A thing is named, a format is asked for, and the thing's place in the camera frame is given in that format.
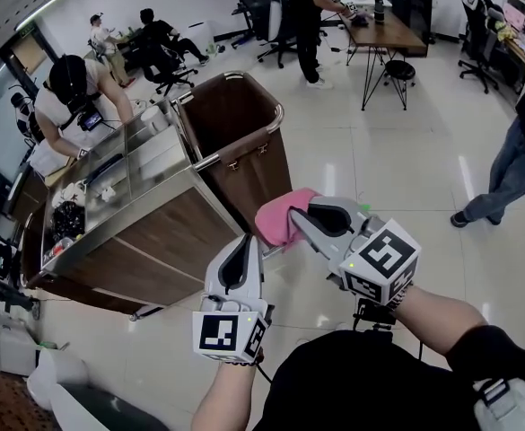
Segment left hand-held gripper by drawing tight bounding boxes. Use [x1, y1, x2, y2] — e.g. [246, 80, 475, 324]
[192, 233, 275, 365]

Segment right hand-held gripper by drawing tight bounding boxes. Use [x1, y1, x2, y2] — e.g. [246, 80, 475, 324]
[287, 196, 423, 307]

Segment pink cloth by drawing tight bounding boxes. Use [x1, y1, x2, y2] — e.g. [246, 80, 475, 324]
[255, 187, 321, 249]

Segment brown fabric laundry hamper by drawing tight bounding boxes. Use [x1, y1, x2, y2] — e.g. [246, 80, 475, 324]
[21, 213, 50, 289]
[174, 70, 294, 242]

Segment person's left forearm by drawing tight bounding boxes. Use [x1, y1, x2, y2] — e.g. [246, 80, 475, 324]
[190, 361, 258, 431]

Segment person's right forearm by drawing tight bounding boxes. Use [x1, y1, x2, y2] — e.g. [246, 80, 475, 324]
[394, 285, 487, 358]

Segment steel and wood housekeeping cart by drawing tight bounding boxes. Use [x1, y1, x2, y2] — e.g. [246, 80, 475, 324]
[22, 99, 245, 322]

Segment black plastic bag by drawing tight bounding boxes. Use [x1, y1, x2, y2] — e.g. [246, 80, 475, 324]
[51, 199, 87, 244]

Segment metal wrist watch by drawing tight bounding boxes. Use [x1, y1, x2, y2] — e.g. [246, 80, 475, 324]
[385, 283, 414, 312]

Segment person's black shirt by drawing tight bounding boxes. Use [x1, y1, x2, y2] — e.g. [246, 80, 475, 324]
[252, 323, 525, 431]

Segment black oblong object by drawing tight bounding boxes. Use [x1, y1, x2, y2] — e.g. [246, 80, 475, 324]
[84, 153, 124, 186]

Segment black round stool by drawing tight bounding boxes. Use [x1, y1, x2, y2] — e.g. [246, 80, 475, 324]
[383, 59, 418, 111]

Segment plain white cup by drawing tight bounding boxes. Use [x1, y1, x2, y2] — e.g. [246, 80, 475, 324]
[139, 107, 171, 136]

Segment clear bottle red label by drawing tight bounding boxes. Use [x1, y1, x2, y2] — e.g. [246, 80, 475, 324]
[42, 233, 83, 259]

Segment white sofa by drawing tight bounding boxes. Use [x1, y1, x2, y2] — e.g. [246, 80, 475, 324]
[26, 347, 169, 431]

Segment wooden desk black legs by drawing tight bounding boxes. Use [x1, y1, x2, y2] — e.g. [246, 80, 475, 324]
[340, 4, 428, 112]

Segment white grey office chair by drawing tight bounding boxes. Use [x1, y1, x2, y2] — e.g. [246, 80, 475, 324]
[256, 0, 299, 69]

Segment black screen stand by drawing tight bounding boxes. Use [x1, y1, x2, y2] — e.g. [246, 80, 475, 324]
[230, 0, 263, 48]

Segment white floor printer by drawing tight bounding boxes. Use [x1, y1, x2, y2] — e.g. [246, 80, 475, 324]
[0, 316, 41, 376]

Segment black cabinet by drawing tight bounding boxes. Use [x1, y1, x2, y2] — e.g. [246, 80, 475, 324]
[389, 0, 434, 47]

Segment black white office chair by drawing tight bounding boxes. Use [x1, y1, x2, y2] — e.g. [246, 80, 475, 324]
[458, 0, 508, 94]

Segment ceiling light strip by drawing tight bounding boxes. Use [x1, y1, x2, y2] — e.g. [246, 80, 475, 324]
[14, 0, 68, 33]

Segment grey backpack shoulder strap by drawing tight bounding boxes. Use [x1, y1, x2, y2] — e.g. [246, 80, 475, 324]
[472, 374, 525, 431]

